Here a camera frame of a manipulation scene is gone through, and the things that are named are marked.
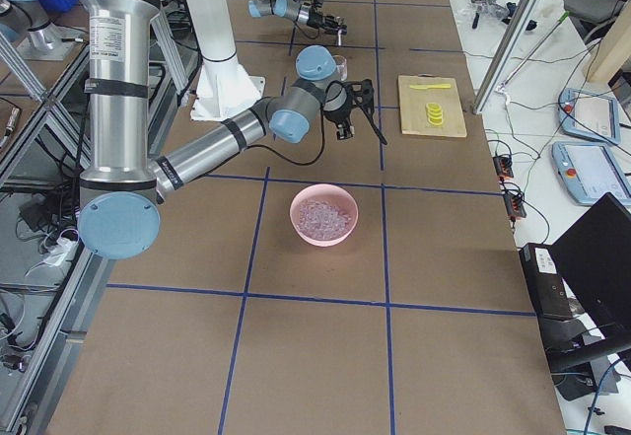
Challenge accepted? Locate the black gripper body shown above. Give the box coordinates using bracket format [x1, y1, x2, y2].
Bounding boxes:
[309, 0, 346, 36]
[324, 81, 354, 125]

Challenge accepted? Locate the clear wine glass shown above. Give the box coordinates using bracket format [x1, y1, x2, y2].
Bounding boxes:
[332, 55, 348, 82]

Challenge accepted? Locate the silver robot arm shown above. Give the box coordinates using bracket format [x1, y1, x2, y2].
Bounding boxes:
[248, 0, 347, 45]
[78, 0, 355, 259]

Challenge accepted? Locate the pink plastic bowl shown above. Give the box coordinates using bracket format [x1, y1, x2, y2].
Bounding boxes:
[289, 183, 359, 247]

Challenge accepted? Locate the bamboo cutting board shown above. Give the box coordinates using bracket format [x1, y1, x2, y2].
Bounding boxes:
[397, 75, 467, 139]

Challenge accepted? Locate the lemon slice stack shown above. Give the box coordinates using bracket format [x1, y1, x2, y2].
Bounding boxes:
[425, 103, 444, 127]

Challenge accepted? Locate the yellow plastic knife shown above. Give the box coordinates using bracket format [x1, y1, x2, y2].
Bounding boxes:
[408, 83, 452, 91]

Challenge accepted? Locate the upper blue teach pendant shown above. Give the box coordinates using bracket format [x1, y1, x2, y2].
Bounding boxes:
[558, 88, 621, 145]

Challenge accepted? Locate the blue teach pendant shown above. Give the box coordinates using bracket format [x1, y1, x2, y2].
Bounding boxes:
[558, 88, 621, 145]
[551, 141, 630, 206]

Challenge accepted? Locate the lower blue teach pendant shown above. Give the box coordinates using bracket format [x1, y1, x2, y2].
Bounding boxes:
[551, 141, 630, 206]

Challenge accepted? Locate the black electronics box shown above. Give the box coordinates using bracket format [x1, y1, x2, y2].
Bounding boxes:
[519, 243, 573, 321]

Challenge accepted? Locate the black laptop computer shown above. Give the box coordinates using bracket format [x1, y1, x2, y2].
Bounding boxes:
[550, 192, 630, 330]

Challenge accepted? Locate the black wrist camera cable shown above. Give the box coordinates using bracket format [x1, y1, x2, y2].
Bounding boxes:
[245, 79, 388, 167]

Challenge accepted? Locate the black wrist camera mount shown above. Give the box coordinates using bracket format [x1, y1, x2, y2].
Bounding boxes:
[344, 79, 375, 117]

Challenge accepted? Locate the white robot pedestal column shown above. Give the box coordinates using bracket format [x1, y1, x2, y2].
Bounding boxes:
[186, 0, 261, 121]

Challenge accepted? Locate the green handled reach grabber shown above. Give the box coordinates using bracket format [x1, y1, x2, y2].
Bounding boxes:
[494, 11, 570, 95]

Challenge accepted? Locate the aluminium frame post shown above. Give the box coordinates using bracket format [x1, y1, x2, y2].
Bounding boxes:
[472, 0, 539, 114]

